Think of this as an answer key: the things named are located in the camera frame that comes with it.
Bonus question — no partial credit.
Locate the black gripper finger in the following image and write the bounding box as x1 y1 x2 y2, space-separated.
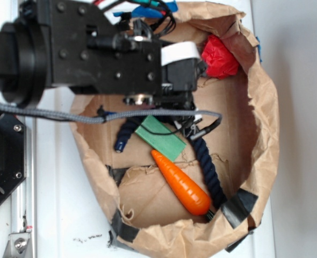
154 92 202 134

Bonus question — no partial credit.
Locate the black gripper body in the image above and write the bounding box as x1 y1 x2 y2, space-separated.
37 1 163 99

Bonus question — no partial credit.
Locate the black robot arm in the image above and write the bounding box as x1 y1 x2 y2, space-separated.
0 1 206 121

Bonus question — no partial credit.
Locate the green rectangular block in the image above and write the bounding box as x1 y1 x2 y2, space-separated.
135 116 186 161

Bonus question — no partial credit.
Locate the blue tape piece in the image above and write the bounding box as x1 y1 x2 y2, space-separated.
113 1 178 18

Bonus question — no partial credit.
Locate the brown paper bag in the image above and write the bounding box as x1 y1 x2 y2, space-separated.
71 2 279 257

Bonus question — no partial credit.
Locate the orange plastic carrot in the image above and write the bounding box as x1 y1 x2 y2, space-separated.
151 150 211 216

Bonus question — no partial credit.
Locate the black camera with white top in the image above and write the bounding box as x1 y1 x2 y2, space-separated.
161 41 207 95

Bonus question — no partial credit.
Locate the grey braided cable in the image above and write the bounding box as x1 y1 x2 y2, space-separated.
0 101 224 126

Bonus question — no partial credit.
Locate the dark blue rope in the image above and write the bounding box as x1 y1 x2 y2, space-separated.
113 118 228 213

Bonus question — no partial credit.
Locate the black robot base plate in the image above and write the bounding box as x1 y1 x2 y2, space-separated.
0 112 24 206

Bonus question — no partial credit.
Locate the aluminium rail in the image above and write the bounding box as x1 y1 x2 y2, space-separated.
10 0 38 258

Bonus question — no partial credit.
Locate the metal corner bracket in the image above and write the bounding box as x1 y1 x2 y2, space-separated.
3 232 33 258

